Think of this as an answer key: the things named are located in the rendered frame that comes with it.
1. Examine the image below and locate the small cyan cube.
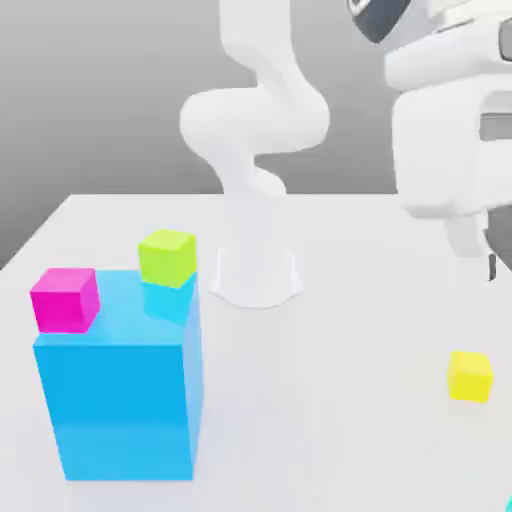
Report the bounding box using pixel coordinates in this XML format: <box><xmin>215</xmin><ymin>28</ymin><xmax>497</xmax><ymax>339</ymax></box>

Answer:
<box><xmin>141</xmin><ymin>272</ymin><xmax>198</xmax><ymax>328</ymax></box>

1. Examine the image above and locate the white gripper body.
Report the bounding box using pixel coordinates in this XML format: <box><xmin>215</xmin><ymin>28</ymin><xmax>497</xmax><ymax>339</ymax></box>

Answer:
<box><xmin>391</xmin><ymin>82</ymin><xmax>512</xmax><ymax>220</ymax></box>

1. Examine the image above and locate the large blue box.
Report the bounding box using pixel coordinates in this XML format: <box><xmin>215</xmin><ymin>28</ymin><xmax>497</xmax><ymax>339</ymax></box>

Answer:
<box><xmin>32</xmin><ymin>269</ymin><xmax>205</xmax><ymax>482</ymax></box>

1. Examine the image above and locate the small magenta cube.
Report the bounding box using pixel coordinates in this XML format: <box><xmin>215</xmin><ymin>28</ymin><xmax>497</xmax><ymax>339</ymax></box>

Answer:
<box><xmin>29</xmin><ymin>266</ymin><xmax>101</xmax><ymax>335</ymax></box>

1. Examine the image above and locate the small yellow cube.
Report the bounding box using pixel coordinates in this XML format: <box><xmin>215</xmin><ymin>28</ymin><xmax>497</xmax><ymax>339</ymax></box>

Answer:
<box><xmin>446</xmin><ymin>350</ymin><xmax>495</xmax><ymax>404</ymax></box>

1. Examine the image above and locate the small lime green cube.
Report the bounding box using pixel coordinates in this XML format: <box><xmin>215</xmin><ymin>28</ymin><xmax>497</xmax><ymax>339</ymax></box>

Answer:
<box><xmin>138</xmin><ymin>228</ymin><xmax>198</xmax><ymax>290</ymax></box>

